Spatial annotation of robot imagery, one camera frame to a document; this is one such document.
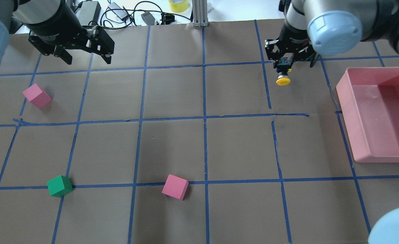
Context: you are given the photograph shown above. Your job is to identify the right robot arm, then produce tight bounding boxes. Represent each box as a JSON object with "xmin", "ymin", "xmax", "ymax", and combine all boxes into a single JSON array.
[{"xmin": 265, "ymin": 0, "xmax": 399, "ymax": 163}]

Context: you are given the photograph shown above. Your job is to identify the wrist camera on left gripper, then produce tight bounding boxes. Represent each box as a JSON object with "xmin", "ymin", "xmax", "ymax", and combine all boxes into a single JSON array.
[{"xmin": 87, "ymin": 26, "xmax": 115, "ymax": 55}]

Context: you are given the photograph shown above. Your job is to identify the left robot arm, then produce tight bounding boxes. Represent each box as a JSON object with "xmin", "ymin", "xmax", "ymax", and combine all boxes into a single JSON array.
[{"xmin": 0, "ymin": 0, "xmax": 115, "ymax": 65}]

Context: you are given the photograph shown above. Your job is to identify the green cube far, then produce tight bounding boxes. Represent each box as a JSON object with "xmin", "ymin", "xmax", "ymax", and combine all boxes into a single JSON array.
[{"xmin": 46, "ymin": 176, "xmax": 73, "ymax": 198}]

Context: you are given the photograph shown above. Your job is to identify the pink plastic bin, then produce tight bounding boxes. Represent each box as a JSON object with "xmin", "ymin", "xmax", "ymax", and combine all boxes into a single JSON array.
[{"xmin": 336, "ymin": 67, "xmax": 399, "ymax": 163}]

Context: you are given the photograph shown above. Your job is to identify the black power brick left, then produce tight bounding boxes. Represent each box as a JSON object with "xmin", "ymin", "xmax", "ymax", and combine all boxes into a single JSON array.
[{"xmin": 77, "ymin": 1, "xmax": 101, "ymax": 26}]

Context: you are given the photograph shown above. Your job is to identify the pink cube centre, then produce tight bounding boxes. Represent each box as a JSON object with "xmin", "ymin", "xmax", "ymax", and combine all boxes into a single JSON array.
[{"xmin": 161, "ymin": 174, "xmax": 189, "ymax": 201}]

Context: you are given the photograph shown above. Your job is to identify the pink cube far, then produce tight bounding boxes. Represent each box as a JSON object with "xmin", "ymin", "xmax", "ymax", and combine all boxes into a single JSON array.
[{"xmin": 22, "ymin": 84, "xmax": 52, "ymax": 109}]

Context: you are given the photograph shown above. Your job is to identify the aluminium frame post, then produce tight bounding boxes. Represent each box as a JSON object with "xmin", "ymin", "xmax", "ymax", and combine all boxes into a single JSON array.
[{"xmin": 192, "ymin": 0, "xmax": 209, "ymax": 27}]

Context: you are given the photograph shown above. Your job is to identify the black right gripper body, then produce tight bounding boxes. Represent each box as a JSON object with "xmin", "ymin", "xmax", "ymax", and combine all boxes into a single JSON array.
[{"xmin": 265, "ymin": 24, "xmax": 317, "ymax": 62}]

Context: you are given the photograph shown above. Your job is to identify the pink cube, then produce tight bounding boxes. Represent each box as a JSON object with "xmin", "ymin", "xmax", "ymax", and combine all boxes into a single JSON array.
[
  {"xmin": 22, "ymin": 84, "xmax": 52, "ymax": 109},
  {"xmin": 161, "ymin": 174, "xmax": 189, "ymax": 201}
]

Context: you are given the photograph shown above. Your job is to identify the yellow tape roll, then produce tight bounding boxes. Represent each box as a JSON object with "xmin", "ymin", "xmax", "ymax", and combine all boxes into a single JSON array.
[{"xmin": 168, "ymin": 0, "xmax": 189, "ymax": 13}]

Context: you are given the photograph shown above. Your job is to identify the yellow push button switch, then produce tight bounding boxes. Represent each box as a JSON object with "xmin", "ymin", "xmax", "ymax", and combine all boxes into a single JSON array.
[{"xmin": 276, "ymin": 57, "xmax": 291, "ymax": 85}]

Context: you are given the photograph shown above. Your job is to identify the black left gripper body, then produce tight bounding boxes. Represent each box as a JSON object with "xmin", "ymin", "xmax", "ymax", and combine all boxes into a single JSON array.
[{"xmin": 19, "ymin": 0, "xmax": 97, "ymax": 55}]

